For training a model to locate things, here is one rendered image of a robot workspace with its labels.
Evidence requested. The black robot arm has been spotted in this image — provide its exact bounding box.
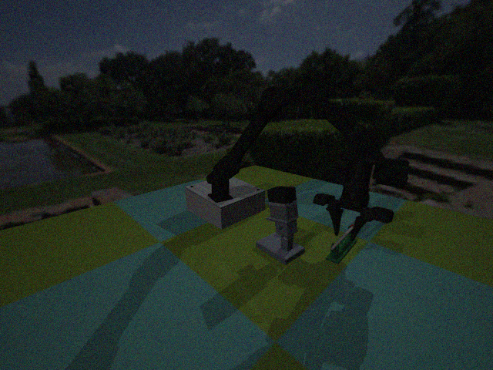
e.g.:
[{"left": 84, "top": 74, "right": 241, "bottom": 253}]
[{"left": 206, "top": 85, "right": 409, "bottom": 203}]

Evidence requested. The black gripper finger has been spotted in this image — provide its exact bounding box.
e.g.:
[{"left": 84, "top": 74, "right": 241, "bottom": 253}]
[
  {"left": 326, "top": 208, "right": 344, "bottom": 236},
  {"left": 350, "top": 216, "right": 372, "bottom": 241}
]

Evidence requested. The grey tapered pin with red cap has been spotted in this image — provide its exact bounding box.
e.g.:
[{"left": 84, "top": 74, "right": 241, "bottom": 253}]
[{"left": 331, "top": 224, "right": 354, "bottom": 251}]

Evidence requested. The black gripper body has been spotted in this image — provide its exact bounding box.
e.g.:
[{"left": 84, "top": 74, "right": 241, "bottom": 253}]
[{"left": 313, "top": 178, "right": 394, "bottom": 224}]

